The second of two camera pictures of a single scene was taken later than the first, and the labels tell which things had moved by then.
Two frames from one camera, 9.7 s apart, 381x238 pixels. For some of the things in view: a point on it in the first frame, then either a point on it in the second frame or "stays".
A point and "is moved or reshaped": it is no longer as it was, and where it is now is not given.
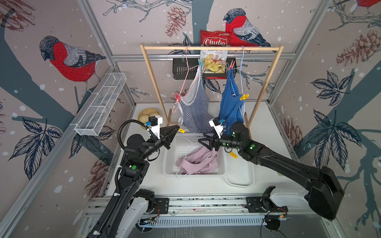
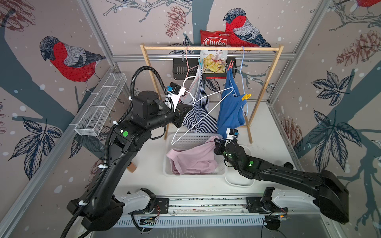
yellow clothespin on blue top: x=244 y=97 stays
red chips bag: x=214 y=61 stays
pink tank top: x=202 y=160 is moved or reshaped
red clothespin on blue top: x=232 y=65 stays
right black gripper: x=212 y=144 -> x=219 y=148
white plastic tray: x=239 y=172 stays
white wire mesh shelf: x=92 y=122 stays
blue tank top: x=232 y=106 stays
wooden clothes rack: x=145 y=46 stays
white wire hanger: x=176 y=176 -> x=230 y=89
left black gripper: x=165 y=135 -> x=181 y=110
